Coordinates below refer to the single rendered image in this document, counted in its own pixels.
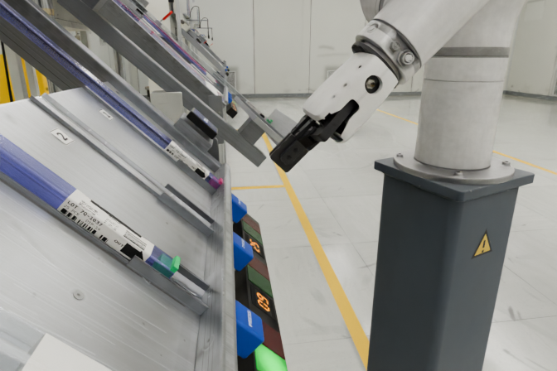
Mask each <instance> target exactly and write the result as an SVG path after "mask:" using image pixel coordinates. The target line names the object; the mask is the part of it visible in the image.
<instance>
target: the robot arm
mask: <svg viewBox="0 0 557 371"><path fill-rule="evenodd" d="M527 1H528V0H360V3H361V9H362V11H363V14H364V16H365V18H366V20H367V21H368V22H369V23H368V24H367V25H366V26H365V27H364V28H363V29H362V30H361V31H360V32H359V33H358V34H357V35H356V42H355V43H354V44H353V45H352V46H351V49H352V52H353V54H354V55H353V56H351V57H350V58H349V59H348V60H347V61H346V62H345V63H344V64H342V65H341V66H340V67H339V68H338V69H337V70H336V71H335V72H334V73H333V74H332V75H331V76H330V77H329V78H328V79H327V80H326V81H325V82H324V83H323V84H322V85H321V86H320V87H319V88H318V89H317V90H316V91H315V92H314V93H313V94H312V95H311V96H310V97H309V98H308V99H307V101H306V102H305V103H304V104H303V112H304V113H305V115H304V116H303V117H302V118H301V119H300V121H299V122H298V124H297V125H296V126H295V127H294V128H293V129H292V130H291V132H289V133H288V134H287V135H286V136H285V137H284V139H283V140H282V141H281V142H280V143H279V144H278V145H277V146H276V147H275V148H274V149H273V150H272V151H271V152H270V153H269V156H270V158H271V160H272V161H273V162H275V163H276V164H277V165H278V166H279V167H280V168H281V169H282V170H283V171H285V172H289V171H290V170H291V169H292V168H293V167H294V166H295V165H296V164H297V163H298V162H299V161H300V160H301V159H302V158H303V157H304V156H305V155H306V154H307V153H308V152H309V151H311V150H312V149H313V148H314V147H315V146H316V145H317V144H318V143H320V142H325V141H327V140H328V139H329V138H331V139H332V140H334V141H335V142H338V143H344V142H346V141H347V140H349V139H350V138H351V136H352V135H353V134H354V133H355V132H356V131H357V130H358V129H359V128H360V127H361V126H362V125H363V124H364V123H365V121H366V120H367V119H368V118H369V117H370V116H371V115H372V114H373V113H374V112H375V111H376V110H377V109H378V108H379V107H380V105H381V104H382V103H383V102H384V101H385V99H386V98H387V97H388V95H389V94H390V92H391V91H392V90H393V89H395V88H396V87H397V86H398V85H399V84H405V83H406V82H407V81H408V80H409V79H410V78H411V77H412V76H413V75H414V74H415V73H416V72H417V71H418V70H419V69H420V68H421V67H422V66H423V65H424V77H423V85H422V93H421V100H420V108H419V122H418V130H417V137H416V144H415V149H408V150H403V151H401V152H398V153H396V154H395V155H394V164H395V166H396V167H398V168H399V169H400V170H402V171H404V172H406V173H409V174H410V175H413V176H418V177H421V178H424V179H428V180H432V181H440V182H445V183H452V184H460V185H494V184H500V183H504V182H506V181H509V180H511V179H512V178H513V176H514V172H515V169H514V167H513V166H512V165H511V163H510V162H509V161H503V160H501V159H498V158H495V157H492V150H493V145H494V141H495V136H496V126H497V122H498V117H499V112H500V107H501V98H502V93H503V88H504V84H505V78H506V70H507V65H508V60H509V54H510V49H511V42H512V37H513V33H514V30H515V26H516V22H517V19H518V17H519V15H520V13H521V10H522V8H523V7H524V6H525V4H526V2H527ZM432 56H438V57H432ZM316 121H318V122H319V123H320V124H318V123H317V122H316Z"/></svg>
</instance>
